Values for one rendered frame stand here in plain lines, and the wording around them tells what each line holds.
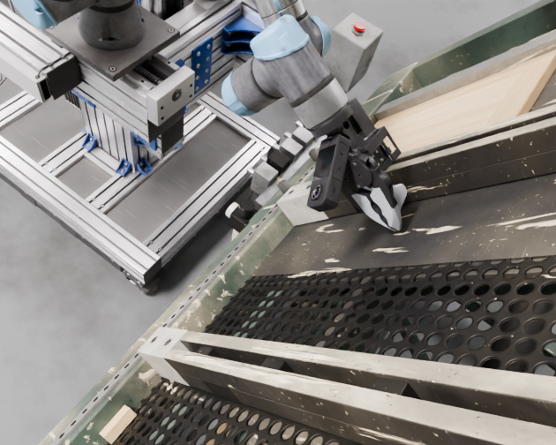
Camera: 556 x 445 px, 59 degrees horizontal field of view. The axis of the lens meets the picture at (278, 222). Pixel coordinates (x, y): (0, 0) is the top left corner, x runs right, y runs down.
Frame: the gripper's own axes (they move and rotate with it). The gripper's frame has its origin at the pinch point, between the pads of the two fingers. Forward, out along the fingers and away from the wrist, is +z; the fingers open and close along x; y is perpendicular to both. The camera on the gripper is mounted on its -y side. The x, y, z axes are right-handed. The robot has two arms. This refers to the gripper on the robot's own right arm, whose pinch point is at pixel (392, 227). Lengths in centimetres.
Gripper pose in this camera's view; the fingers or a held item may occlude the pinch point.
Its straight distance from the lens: 80.4
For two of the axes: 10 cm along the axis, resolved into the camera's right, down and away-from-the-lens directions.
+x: -5.6, 1.3, 8.2
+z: 5.8, 7.6, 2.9
